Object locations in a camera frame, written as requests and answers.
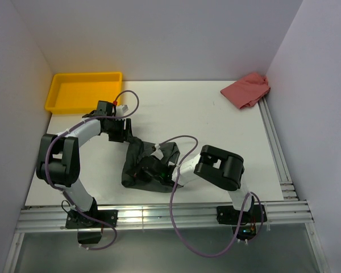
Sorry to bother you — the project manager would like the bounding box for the folded pink t-shirt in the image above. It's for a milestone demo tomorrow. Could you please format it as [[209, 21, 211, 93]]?
[[221, 72, 271, 110]]

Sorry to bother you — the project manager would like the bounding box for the dark green t-shirt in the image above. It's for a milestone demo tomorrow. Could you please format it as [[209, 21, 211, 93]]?
[[121, 136, 180, 193]]

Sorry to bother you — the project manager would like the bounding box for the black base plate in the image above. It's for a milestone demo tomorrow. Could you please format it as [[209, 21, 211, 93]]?
[[216, 204, 268, 225], [65, 209, 118, 229]]

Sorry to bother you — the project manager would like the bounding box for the right side aluminium rail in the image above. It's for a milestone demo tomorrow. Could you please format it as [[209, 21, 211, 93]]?
[[258, 98, 299, 201]]

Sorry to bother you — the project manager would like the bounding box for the yellow plastic tray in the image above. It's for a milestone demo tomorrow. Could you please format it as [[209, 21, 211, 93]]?
[[45, 72, 123, 114]]

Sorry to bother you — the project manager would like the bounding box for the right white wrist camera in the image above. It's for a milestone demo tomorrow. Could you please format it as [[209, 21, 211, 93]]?
[[151, 143, 164, 160]]

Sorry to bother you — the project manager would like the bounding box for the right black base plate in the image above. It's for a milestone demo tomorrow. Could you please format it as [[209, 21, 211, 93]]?
[[216, 204, 268, 225]]

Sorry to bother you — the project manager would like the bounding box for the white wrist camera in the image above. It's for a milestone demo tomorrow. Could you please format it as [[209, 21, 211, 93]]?
[[151, 143, 164, 160], [115, 105, 128, 117]]

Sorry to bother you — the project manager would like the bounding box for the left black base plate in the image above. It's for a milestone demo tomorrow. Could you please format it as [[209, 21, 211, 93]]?
[[65, 209, 118, 229]]

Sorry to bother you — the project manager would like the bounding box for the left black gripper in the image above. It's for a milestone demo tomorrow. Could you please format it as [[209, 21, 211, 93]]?
[[104, 118, 134, 143]]

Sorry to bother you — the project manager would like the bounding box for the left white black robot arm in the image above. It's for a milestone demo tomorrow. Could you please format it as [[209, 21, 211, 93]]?
[[36, 101, 131, 227]]

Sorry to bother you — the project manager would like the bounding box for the front aluminium rail frame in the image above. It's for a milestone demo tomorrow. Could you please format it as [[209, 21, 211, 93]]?
[[4, 201, 330, 272]]

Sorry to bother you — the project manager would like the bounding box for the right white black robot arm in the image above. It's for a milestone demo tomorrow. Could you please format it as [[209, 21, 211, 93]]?
[[125, 144, 255, 222]]

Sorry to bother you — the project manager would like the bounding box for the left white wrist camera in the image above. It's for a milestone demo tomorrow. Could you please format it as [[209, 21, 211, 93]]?
[[115, 105, 128, 117]]

